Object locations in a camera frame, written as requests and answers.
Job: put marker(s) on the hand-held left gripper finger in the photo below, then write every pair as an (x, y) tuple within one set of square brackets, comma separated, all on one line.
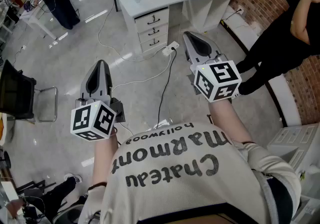
[(85, 88), (106, 83)]

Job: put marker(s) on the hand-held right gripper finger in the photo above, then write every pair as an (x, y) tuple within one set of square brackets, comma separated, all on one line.
[(192, 53), (210, 45)]

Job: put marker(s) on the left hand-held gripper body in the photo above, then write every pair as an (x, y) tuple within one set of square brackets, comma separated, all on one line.
[(92, 120)]

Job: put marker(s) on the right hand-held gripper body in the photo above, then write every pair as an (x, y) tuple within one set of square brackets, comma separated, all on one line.
[(215, 80)]

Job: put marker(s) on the person's right forearm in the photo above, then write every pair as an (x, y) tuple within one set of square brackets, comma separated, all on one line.
[(225, 123)]

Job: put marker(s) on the person's left forearm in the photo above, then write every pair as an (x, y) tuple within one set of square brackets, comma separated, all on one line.
[(102, 158)]

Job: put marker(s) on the white power strip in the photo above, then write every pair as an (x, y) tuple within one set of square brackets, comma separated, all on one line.
[(171, 47)]

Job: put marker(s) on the white plinth black edge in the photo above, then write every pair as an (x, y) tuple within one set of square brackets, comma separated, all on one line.
[(250, 33)]

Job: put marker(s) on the black chair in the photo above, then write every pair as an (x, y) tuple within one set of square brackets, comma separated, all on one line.
[(15, 93)]

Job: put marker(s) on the small white plug adapter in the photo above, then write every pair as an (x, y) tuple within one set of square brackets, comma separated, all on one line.
[(23, 47)]

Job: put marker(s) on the white work table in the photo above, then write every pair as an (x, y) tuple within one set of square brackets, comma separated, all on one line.
[(37, 21)]

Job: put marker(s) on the black round stool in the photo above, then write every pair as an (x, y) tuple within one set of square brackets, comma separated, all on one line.
[(5, 160)]

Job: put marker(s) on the person's printed white shirt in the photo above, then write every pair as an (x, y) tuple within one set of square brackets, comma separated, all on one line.
[(175, 193)]

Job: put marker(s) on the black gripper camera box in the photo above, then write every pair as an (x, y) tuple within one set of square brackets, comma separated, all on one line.
[(119, 110)]

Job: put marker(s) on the white wall socket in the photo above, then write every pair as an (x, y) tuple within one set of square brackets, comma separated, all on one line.
[(240, 10)]

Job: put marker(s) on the black metal frame stand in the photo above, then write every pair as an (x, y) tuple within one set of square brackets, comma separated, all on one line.
[(32, 185)]

